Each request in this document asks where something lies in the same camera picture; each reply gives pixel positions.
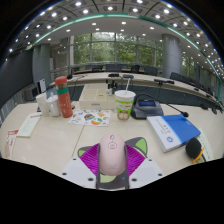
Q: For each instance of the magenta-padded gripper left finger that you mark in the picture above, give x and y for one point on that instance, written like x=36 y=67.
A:
x=78 y=169

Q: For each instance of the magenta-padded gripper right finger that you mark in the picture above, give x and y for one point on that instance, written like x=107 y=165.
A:
x=145 y=170

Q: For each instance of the pink computer mouse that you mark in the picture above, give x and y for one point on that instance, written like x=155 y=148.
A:
x=112 y=155

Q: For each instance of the cat face mouse pad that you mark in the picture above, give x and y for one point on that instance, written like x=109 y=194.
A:
x=140 y=145

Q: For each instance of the blue and white book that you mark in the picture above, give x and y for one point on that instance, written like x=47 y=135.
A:
x=176 y=130

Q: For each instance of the black handheld microphone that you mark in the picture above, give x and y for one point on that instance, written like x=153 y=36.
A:
x=193 y=148

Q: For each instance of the colourful sticker sheet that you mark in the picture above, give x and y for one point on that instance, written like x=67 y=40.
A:
x=90 y=117

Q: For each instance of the dark gooseneck conference microphone unit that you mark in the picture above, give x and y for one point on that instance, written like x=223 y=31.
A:
x=146 y=108

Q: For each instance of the white printed paper sheet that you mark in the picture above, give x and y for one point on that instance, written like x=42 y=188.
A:
x=206 y=143

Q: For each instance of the white cup with lid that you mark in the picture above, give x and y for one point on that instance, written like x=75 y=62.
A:
x=54 y=106

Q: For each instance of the printed paper cup with straw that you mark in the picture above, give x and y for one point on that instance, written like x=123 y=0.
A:
x=124 y=105

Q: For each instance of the red bottle with green band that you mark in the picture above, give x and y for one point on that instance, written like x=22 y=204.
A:
x=64 y=98

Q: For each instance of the red and white leaflet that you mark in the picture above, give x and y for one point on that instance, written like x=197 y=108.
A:
x=10 y=143

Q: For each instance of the beige cardboard box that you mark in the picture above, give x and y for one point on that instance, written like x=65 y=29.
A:
x=96 y=98

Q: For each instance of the tall white paper cup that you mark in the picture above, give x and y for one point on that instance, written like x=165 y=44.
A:
x=41 y=103

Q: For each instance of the dark conference chairs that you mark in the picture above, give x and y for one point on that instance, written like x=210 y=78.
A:
x=180 y=78

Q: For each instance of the round ceiling lights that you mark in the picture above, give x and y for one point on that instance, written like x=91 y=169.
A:
x=110 y=8

